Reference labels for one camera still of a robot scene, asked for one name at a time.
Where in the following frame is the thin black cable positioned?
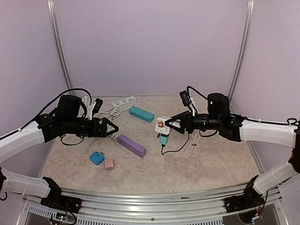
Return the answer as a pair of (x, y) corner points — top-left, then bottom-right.
(160, 133), (190, 156)

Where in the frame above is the pink plug adapter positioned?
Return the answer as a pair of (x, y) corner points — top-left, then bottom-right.
(105, 158), (115, 171)

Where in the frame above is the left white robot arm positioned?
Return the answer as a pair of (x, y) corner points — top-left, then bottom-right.
(0, 95), (119, 209)

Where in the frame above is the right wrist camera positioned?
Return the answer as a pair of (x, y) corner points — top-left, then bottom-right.
(180, 90), (197, 116)

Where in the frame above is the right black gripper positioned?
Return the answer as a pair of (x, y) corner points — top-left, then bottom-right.
(165, 110), (222, 133)

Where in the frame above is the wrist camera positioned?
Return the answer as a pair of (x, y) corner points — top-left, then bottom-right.
(180, 90), (197, 116)
(87, 98), (103, 120)

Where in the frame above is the pink white usb cable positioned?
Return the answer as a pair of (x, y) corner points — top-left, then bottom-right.
(188, 131), (200, 159)

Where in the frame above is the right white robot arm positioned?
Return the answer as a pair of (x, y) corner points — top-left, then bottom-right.
(165, 93), (300, 208)

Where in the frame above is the white coiled cable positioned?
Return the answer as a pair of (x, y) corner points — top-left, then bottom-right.
(82, 95), (129, 143)

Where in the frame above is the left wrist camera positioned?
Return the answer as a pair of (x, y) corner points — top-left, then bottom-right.
(87, 98), (103, 120)

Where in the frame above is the left aluminium corner post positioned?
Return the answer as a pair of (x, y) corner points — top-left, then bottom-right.
(47, 0), (73, 89)

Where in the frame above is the blue plug adapter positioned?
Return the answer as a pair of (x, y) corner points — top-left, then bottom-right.
(90, 151), (105, 165)

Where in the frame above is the right aluminium corner post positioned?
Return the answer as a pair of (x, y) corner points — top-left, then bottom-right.
(228, 0), (255, 103)

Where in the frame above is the aluminium corner post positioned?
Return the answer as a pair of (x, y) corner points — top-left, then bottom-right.
(47, 0), (73, 89)
(228, 0), (255, 103)

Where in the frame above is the white cube socket with sticker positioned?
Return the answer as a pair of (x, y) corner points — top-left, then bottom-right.
(155, 116), (170, 135)

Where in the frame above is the purple rectangular power block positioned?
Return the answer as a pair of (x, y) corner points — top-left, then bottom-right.
(118, 135), (146, 158)

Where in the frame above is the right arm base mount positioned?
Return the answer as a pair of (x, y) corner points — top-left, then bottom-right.
(224, 175), (265, 213)

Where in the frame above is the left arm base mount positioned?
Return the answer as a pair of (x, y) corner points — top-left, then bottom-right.
(41, 177), (82, 213)

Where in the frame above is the teal rectangular power block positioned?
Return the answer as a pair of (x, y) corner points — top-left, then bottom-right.
(129, 106), (154, 123)

